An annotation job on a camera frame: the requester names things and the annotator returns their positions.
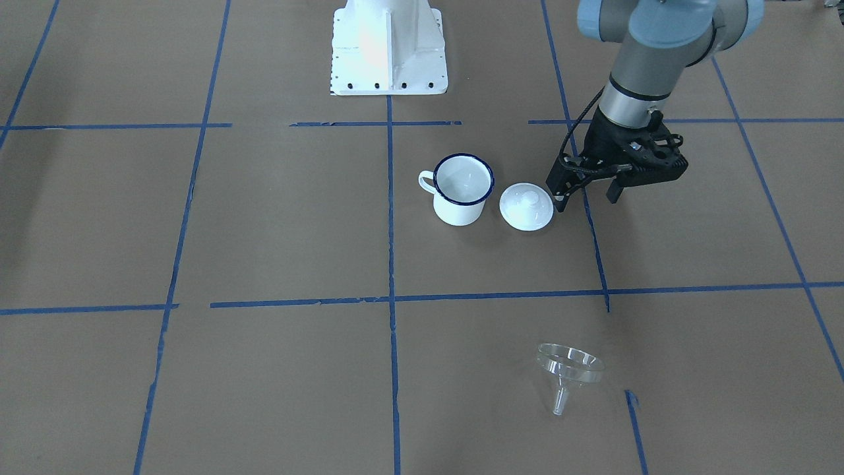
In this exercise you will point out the white ceramic lid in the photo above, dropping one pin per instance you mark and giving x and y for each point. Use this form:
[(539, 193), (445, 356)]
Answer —
[(526, 207)]

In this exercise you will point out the clear glass funnel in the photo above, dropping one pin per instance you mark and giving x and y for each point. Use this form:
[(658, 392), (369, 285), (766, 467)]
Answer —
[(572, 367)]

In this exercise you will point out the white enamel mug blue rim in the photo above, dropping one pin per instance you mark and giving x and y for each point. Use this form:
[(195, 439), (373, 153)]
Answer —
[(460, 184)]

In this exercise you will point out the brown paper table cover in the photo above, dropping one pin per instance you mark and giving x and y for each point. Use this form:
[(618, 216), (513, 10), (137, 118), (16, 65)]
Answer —
[(211, 265)]

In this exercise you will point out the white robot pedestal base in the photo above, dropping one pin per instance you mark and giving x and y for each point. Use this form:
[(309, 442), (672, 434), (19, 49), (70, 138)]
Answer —
[(388, 48)]

